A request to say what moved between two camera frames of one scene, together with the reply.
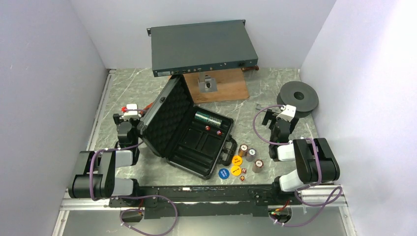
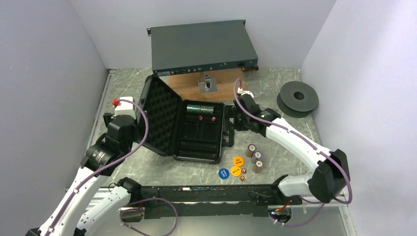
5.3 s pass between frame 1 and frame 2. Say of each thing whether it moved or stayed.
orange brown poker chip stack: moved
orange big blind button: stayed
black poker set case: moved
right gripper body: moved
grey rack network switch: stayed
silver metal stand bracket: stayed
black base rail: stayed
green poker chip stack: moved
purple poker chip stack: moved
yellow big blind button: stayed
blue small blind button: stayed
